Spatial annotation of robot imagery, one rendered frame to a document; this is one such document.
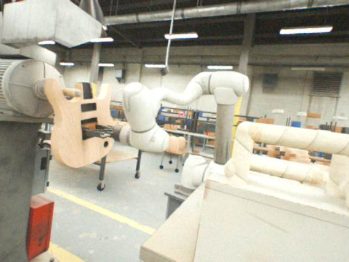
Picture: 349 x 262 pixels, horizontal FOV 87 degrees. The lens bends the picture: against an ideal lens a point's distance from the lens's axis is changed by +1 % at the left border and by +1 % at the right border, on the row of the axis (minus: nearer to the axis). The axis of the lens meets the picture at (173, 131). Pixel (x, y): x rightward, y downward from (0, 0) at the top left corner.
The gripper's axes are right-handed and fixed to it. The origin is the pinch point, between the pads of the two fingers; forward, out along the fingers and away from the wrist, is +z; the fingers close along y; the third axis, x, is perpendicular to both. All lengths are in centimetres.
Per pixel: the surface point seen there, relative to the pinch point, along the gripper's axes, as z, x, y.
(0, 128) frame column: 31.5, -0.4, -21.8
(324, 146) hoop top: -82, 15, -32
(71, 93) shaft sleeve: -4.3, 17.2, -12.4
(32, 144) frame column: 31.8, -11.1, -9.3
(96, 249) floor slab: 36, -119, 31
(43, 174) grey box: 35.2, -32.1, -3.9
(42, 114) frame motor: 17.0, 6.7, -11.5
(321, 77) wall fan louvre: -361, 97, 1124
